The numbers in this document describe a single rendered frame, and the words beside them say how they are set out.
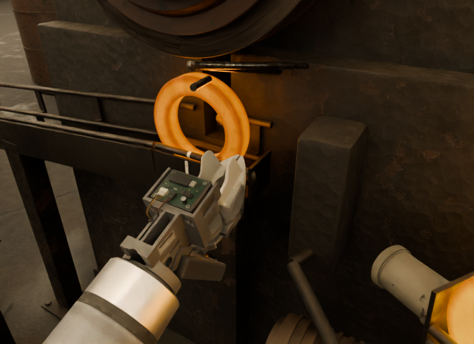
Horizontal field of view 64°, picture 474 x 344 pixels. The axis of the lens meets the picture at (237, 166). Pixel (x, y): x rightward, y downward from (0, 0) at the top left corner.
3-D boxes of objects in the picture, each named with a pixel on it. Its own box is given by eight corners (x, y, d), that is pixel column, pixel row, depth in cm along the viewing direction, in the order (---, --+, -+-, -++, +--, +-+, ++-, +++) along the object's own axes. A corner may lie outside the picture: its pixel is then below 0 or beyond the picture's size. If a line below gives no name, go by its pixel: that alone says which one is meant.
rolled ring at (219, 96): (242, 86, 57) (252, 80, 60) (147, 68, 65) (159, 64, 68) (241, 188, 67) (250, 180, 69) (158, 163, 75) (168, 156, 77)
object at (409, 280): (401, 274, 53) (408, 238, 50) (461, 320, 45) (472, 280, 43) (367, 289, 50) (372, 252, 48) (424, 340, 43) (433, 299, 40)
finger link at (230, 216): (252, 188, 50) (219, 242, 45) (254, 195, 51) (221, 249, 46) (221, 178, 52) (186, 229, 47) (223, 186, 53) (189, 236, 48)
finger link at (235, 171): (255, 137, 50) (221, 187, 45) (261, 168, 54) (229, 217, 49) (235, 132, 51) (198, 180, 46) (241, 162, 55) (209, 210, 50)
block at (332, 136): (307, 228, 73) (321, 109, 61) (348, 242, 69) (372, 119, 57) (284, 263, 65) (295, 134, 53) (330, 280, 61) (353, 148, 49)
